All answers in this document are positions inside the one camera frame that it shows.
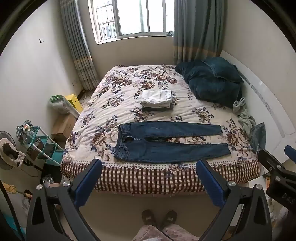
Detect clear plastic bag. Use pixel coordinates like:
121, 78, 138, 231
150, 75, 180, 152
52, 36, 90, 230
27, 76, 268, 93
49, 95, 80, 115

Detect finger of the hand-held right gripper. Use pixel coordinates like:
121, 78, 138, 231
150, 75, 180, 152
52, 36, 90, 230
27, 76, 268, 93
258, 149, 285, 173
284, 145, 296, 161

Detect yellow box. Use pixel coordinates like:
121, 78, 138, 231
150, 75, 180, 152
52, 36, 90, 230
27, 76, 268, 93
65, 94, 83, 113

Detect light green cloth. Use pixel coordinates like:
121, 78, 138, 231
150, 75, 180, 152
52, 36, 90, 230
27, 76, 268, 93
232, 97, 257, 133

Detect dark teal pillow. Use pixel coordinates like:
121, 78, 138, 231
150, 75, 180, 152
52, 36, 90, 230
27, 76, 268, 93
202, 57, 245, 84

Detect white folded pants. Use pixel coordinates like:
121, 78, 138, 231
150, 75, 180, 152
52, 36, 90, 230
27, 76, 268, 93
141, 90, 173, 105

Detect faded denim garment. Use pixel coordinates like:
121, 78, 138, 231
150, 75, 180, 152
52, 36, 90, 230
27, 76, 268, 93
249, 122, 267, 154

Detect grey folded pants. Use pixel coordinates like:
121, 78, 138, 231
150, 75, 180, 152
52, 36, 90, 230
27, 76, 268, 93
141, 102, 174, 112

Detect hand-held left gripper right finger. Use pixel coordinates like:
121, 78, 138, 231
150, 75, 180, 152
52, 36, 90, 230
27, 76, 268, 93
196, 159, 273, 241

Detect blue denim pants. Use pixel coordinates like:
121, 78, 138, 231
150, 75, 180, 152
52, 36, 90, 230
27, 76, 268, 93
113, 122, 232, 163

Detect yellow floor brush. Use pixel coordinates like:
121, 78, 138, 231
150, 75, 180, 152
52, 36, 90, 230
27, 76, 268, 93
4, 183, 31, 198

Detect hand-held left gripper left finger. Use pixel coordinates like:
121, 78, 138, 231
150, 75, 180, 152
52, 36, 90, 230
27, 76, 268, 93
26, 159, 103, 241

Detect white headboard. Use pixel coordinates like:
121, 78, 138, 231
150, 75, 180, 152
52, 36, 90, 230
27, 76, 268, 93
219, 50, 296, 150

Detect window with white frame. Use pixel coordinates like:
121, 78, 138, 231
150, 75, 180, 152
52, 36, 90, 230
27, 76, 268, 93
89, 0, 175, 44

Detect dark teal quilt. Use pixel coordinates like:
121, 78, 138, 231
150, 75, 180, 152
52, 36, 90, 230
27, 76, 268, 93
174, 60, 243, 108

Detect bed with floral bedspread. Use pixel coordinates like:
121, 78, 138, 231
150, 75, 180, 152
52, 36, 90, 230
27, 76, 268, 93
60, 64, 261, 198

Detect teal shelf rack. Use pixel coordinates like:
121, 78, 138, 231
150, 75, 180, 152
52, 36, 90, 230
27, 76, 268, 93
16, 120, 65, 167

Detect standing fan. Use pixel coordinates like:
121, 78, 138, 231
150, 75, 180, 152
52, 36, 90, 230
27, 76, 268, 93
0, 130, 38, 178

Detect brown slipper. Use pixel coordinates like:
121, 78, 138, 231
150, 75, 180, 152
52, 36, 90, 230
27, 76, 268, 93
163, 210, 178, 225
141, 209, 156, 225

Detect grey-blue striped curtain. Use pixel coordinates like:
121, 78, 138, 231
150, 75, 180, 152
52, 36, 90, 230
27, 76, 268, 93
173, 0, 226, 67
60, 0, 100, 91

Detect cardboard box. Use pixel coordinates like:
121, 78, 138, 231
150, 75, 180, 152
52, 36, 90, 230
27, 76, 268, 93
51, 113, 77, 140

